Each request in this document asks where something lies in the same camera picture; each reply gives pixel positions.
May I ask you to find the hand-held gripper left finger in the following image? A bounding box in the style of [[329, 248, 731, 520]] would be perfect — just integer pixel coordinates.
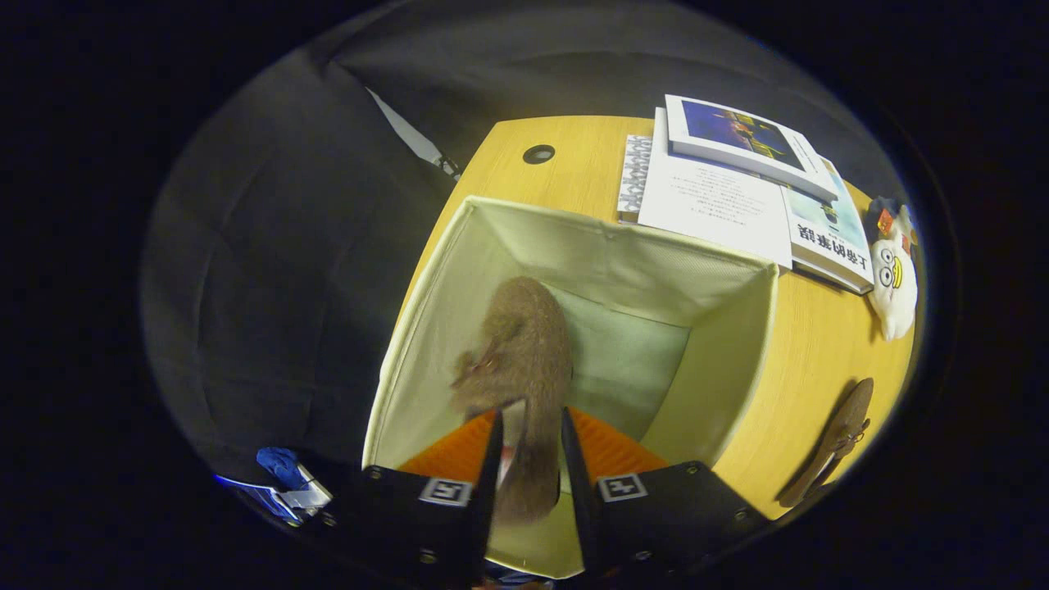
[[324, 407, 505, 587]]

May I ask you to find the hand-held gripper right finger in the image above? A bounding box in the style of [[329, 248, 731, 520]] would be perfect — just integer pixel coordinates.
[[560, 406, 771, 579]]

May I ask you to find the brown fuzzy shoe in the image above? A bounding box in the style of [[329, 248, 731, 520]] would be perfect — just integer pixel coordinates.
[[776, 377, 876, 509], [449, 276, 574, 525]]

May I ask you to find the cream fabric storage box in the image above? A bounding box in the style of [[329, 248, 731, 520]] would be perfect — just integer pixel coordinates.
[[362, 195, 780, 579]]

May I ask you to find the blue cloth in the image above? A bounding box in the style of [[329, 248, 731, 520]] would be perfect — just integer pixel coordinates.
[[256, 447, 310, 492]]

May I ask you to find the blue leaflet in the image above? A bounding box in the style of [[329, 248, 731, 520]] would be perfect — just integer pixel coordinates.
[[216, 474, 288, 522]]

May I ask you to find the white text booklet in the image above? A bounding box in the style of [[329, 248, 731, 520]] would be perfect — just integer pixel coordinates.
[[637, 107, 795, 272]]

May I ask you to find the striped spine book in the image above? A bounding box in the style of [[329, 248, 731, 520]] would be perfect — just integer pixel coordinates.
[[616, 134, 655, 225]]

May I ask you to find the white duck plush toy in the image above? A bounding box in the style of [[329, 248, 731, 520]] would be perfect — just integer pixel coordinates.
[[866, 205, 920, 342]]

